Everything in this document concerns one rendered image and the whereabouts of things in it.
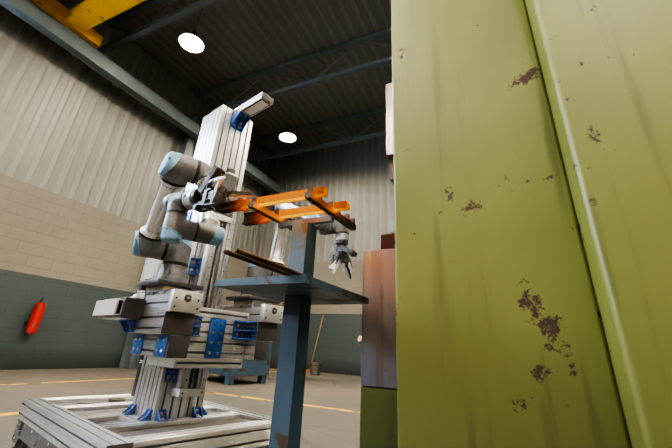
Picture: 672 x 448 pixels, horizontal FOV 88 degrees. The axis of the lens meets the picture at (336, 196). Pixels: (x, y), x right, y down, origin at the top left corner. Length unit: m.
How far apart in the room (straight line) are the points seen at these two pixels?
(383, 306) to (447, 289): 0.37
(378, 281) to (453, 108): 0.63
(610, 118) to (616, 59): 0.16
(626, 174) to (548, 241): 0.21
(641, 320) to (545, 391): 0.23
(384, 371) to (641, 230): 0.79
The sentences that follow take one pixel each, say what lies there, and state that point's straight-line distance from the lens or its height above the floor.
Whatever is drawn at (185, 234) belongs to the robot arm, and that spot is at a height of 0.93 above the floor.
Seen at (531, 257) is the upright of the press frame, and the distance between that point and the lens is 0.95.
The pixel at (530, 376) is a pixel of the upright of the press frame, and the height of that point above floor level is 0.54.
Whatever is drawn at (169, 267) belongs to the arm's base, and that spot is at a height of 0.89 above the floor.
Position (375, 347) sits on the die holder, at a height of 0.58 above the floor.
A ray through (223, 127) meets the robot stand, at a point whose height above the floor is 1.86.
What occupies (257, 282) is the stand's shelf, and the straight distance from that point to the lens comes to 0.97.
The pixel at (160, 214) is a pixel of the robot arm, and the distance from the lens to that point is 1.78.
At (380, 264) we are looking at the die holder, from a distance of 1.29.
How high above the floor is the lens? 0.57
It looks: 24 degrees up
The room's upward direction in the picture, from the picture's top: 3 degrees clockwise
